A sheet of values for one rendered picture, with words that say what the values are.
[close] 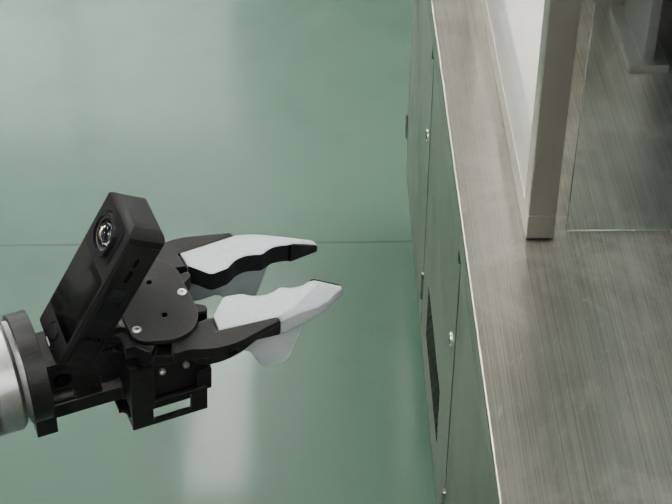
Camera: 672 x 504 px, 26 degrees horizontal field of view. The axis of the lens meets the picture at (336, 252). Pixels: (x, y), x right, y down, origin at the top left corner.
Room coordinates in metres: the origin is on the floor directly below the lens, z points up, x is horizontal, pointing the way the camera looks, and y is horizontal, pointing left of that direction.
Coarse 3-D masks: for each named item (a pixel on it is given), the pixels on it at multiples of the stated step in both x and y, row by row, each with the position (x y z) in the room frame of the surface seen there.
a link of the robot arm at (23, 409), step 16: (0, 336) 0.66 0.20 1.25; (0, 352) 0.65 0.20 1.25; (16, 352) 0.66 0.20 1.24; (0, 368) 0.64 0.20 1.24; (16, 368) 0.65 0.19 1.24; (0, 384) 0.64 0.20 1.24; (16, 384) 0.64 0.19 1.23; (0, 400) 0.63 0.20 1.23; (16, 400) 0.63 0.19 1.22; (0, 416) 0.63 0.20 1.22; (16, 416) 0.63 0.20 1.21; (32, 416) 0.65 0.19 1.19; (0, 432) 0.63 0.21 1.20
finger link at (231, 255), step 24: (240, 240) 0.76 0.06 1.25; (264, 240) 0.76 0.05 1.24; (288, 240) 0.77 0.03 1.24; (192, 264) 0.74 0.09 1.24; (216, 264) 0.74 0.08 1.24; (240, 264) 0.75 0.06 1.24; (264, 264) 0.76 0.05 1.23; (192, 288) 0.74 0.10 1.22; (216, 288) 0.74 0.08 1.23; (240, 288) 0.76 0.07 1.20
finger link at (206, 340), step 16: (208, 320) 0.69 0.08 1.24; (272, 320) 0.69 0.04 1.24; (192, 336) 0.68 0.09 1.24; (208, 336) 0.68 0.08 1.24; (224, 336) 0.68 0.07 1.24; (240, 336) 0.68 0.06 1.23; (256, 336) 0.68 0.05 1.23; (176, 352) 0.66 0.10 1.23; (192, 352) 0.67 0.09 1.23; (208, 352) 0.67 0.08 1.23; (224, 352) 0.67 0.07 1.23
